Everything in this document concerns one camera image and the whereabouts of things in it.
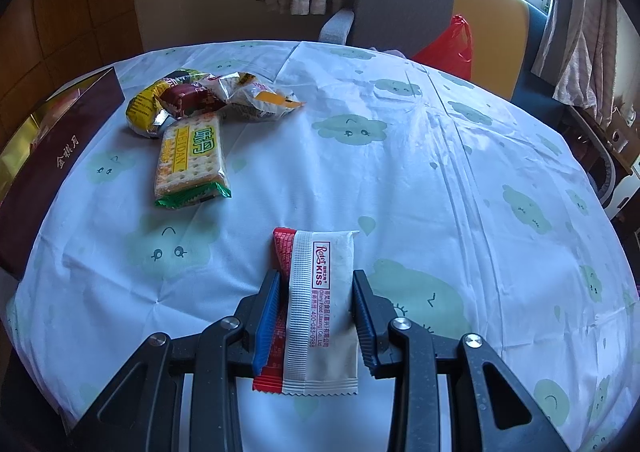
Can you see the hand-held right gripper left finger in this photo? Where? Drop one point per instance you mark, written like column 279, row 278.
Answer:
column 265, row 322

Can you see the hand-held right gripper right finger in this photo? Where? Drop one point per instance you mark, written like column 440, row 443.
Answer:
column 362, row 327

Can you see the red white wafer packet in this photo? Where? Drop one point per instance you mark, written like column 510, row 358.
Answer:
column 320, row 312

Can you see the green cracker packet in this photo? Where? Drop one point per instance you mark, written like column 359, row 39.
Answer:
column 187, row 162

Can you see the silver orange pastry packet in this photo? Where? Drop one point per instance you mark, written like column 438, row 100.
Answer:
column 260, row 102

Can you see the dark brown snack packet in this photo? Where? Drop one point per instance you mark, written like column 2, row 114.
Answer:
column 192, row 99

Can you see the yellow green snack packet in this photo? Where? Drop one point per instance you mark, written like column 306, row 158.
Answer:
column 142, row 107

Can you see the maroon gift box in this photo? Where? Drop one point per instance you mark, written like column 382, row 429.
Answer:
column 60, row 167

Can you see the white cloud print tablecloth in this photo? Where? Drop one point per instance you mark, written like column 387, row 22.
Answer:
column 400, row 182

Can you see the pink cloth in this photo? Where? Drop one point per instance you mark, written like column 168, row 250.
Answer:
column 390, row 52

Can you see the white round plastic object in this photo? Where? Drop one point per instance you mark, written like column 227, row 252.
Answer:
column 607, row 182

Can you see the red plastic bag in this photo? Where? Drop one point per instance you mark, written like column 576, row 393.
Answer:
column 450, row 49

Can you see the brown cardboard box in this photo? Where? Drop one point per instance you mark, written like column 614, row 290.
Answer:
column 622, row 132

